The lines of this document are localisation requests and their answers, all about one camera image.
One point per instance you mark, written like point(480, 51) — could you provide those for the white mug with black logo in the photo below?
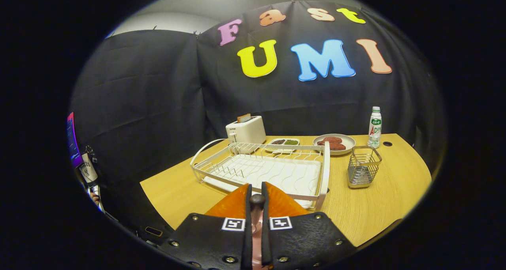
point(87, 171)

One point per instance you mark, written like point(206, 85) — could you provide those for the white ribbed drain mat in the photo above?
point(284, 175)

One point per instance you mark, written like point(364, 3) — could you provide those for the brown toast slice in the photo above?
point(244, 118)

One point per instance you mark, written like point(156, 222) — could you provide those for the white drink bottle green label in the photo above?
point(374, 131)

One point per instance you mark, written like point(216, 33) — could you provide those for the laptop with lit screen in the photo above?
point(73, 143)

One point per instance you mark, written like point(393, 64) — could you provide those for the white toaster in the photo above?
point(249, 132)

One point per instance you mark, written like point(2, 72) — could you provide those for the white divided dish with beans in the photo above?
point(282, 143)

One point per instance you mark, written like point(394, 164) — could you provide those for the beige round plate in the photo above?
point(348, 141)

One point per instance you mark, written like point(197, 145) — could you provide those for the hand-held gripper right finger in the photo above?
point(266, 246)

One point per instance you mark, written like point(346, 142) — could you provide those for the flat device with lit screen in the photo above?
point(96, 199)

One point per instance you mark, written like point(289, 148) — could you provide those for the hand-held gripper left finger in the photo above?
point(248, 246)

